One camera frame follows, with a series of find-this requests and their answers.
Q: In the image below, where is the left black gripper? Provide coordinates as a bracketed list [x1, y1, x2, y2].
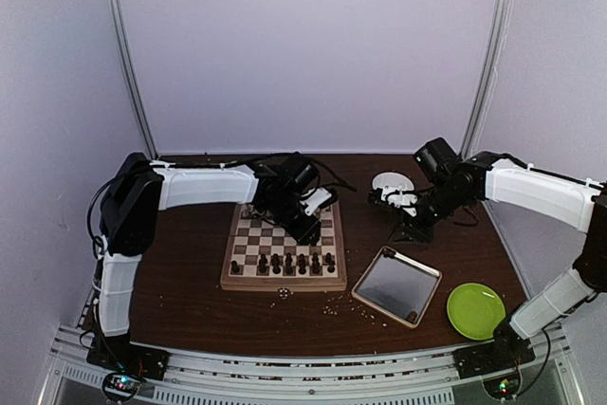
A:
[265, 194, 322, 245]

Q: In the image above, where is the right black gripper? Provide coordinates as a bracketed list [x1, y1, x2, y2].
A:
[388, 181, 470, 244]

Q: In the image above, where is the black chess piece back row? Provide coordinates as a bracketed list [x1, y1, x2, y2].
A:
[284, 264, 295, 276]

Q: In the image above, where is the wooden chess board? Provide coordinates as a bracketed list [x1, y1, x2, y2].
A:
[220, 203, 347, 292]

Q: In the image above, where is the metal tray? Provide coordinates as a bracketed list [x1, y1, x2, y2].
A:
[351, 246, 442, 329]

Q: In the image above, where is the black chess rook corner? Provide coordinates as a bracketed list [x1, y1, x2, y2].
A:
[230, 260, 242, 275]

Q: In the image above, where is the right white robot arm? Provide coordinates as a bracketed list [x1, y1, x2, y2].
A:
[373, 138, 606, 369]

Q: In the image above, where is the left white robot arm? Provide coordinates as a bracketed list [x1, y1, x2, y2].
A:
[93, 153, 334, 371]

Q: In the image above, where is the white ceramic bowl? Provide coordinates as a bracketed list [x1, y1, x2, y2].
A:
[371, 172, 414, 193]

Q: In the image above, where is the green plate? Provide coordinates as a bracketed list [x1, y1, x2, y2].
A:
[447, 283, 506, 341]

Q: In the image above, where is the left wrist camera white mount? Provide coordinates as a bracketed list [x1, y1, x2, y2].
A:
[300, 187, 338, 215]

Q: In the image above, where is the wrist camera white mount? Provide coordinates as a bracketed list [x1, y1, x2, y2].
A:
[367, 186, 418, 216]
[300, 187, 338, 215]

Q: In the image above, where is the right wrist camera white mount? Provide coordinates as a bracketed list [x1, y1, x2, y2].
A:
[367, 186, 418, 216]

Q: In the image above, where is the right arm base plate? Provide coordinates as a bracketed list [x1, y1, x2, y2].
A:
[452, 342, 536, 379]

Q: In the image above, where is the right aluminium frame post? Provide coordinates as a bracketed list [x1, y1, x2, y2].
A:
[460, 0, 512, 157]

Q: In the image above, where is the aluminium frame post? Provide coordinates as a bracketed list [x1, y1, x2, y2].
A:
[460, 0, 512, 157]
[107, 0, 159, 158]

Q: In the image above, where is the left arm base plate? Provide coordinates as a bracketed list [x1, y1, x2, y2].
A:
[86, 345, 170, 380]

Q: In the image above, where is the left aluminium frame post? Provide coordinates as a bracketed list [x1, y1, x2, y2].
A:
[107, 0, 159, 158]

